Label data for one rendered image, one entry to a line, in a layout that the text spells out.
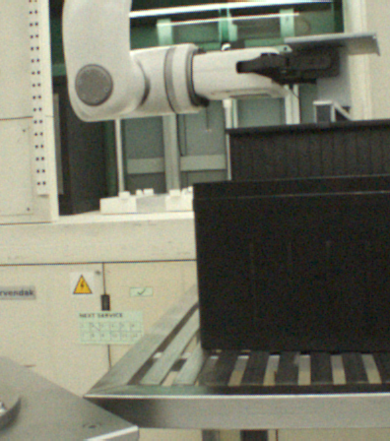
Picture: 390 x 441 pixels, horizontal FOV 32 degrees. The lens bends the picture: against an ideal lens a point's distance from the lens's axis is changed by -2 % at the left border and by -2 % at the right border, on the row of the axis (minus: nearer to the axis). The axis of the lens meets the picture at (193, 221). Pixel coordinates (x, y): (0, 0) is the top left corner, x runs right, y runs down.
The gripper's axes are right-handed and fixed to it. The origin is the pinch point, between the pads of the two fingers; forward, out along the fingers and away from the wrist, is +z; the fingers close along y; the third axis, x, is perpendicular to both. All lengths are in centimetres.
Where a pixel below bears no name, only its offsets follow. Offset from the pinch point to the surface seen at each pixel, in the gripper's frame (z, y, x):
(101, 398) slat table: -16.7, 29.6, -30.1
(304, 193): -1.4, 13.8, -14.1
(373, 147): 5.3, 10.6, -9.9
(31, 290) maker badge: -57, -27, -31
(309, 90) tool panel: -18, -124, 12
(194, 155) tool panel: -53, -119, -6
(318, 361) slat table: -0.1, 17.4, -29.8
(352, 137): 3.1, 10.6, -8.8
